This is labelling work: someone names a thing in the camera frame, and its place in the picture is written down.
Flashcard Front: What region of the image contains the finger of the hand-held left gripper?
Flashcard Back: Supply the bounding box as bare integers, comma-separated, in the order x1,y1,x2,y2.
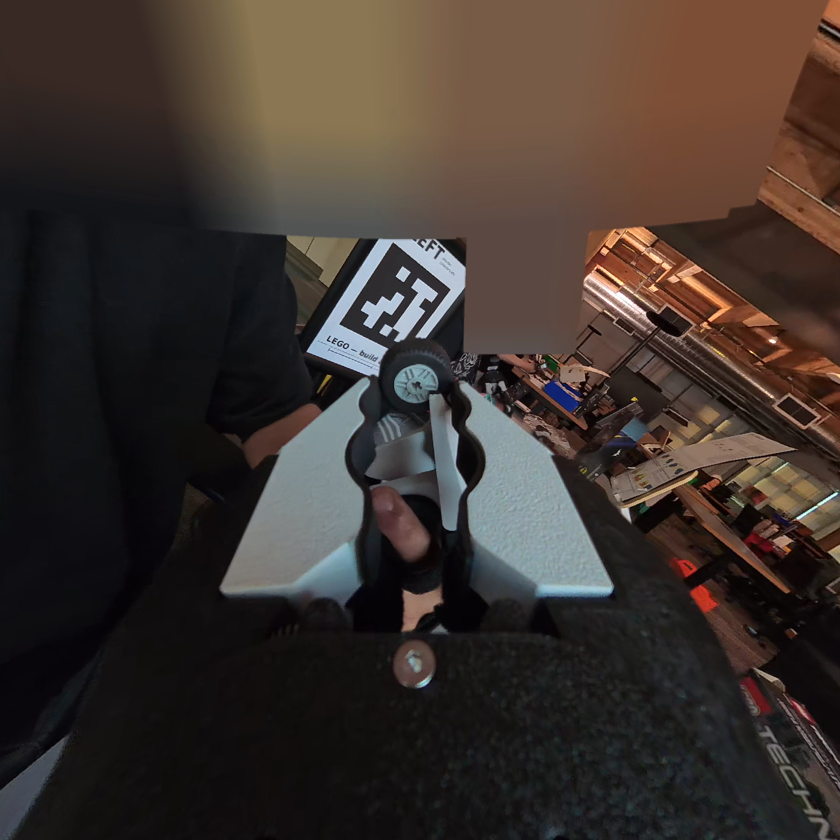
428,392,469,534
366,413,438,481

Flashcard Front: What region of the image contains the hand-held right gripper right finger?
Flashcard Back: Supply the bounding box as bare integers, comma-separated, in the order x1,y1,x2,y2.
458,381,616,602

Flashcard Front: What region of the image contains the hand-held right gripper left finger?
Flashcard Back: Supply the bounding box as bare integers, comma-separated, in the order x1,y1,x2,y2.
218,378,372,602

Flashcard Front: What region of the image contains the black lego wheel grey rim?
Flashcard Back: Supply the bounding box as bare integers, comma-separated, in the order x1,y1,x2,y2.
379,340,454,421

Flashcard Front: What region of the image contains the person's left forearm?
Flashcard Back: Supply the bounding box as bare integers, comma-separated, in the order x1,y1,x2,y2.
241,402,324,468

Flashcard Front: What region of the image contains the black lego set box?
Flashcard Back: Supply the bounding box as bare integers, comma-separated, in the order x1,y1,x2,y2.
737,667,840,840

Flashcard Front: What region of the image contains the person's left hand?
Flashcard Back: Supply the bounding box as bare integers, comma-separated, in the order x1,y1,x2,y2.
371,486,434,565

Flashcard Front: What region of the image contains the wooden work table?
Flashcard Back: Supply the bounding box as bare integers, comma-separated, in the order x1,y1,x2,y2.
499,364,592,432

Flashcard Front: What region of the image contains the black monitor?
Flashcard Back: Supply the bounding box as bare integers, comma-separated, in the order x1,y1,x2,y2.
609,369,665,422

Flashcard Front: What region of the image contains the orange plastic object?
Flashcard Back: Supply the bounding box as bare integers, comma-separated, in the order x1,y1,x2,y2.
668,556,719,614

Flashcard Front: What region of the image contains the person's black clothing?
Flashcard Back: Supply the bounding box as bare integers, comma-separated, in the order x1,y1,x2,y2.
0,210,317,756

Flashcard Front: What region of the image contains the black hanging lamp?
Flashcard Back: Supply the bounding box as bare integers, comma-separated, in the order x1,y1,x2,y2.
646,307,694,338

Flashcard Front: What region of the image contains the silver ventilation duct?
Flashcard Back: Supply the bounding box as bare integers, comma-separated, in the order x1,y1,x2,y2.
583,271,840,455

